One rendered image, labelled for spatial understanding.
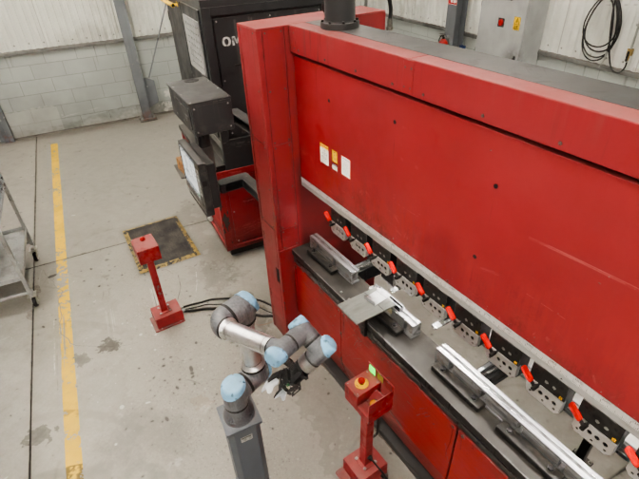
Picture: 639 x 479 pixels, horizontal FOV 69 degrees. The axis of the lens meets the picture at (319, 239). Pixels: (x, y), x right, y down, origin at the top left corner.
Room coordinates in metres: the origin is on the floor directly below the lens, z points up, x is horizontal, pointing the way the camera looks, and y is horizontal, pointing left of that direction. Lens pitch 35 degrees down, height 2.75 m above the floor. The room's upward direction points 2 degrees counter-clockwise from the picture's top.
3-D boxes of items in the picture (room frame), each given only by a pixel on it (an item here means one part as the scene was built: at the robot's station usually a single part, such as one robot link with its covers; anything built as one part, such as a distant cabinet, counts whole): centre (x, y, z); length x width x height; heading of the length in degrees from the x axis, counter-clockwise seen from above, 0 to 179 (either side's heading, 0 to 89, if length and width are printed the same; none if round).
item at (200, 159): (2.71, 0.75, 1.42); 0.45 x 0.12 x 0.36; 28
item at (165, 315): (2.88, 1.31, 0.41); 0.25 x 0.20 x 0.83; 121
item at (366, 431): (1.51, -0.22, 0.39); 0.05 x 0.05 x 0.54; 33
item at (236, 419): (1.39, 0.43, 0.82); 0.15 x 0.15 x 0.10
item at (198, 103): (2.79, 0.69, 1.53); 0.51 x 0.25 x 0.85; 28
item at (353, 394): (1.51, -0.22, 0.75); 0.20 x 0.16 x 0.18; 33
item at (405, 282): (1.81, -0.46, 1.26); 0.15 x 0.09 x 0.17; 31
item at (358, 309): (1.89, -0.24, 1.00); 0.26 x 0.18 x 0.01; 121
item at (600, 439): (0.96, -0.97, 1.26); 0.15 x 0.09 x 0.17; 31
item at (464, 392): (1.42, -0.63, 0.89); 0.30 x 0.05 x 0.03; 31
